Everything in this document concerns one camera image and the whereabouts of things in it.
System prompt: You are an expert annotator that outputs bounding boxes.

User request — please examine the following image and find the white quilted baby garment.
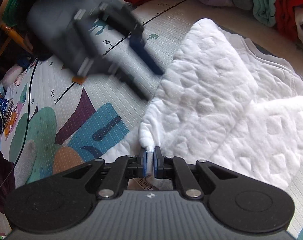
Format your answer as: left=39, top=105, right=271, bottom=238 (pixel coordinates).
left=103, top=18, right=303, bottom=189

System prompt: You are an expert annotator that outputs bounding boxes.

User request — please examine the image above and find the cartoon foam play mat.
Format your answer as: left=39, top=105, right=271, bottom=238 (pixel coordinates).
left=0, top=0, right=303, bottom=239

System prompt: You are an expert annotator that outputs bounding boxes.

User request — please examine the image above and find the red garment in pile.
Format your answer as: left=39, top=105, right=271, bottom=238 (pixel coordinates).
left=275, top=0, right=303, bottom=42

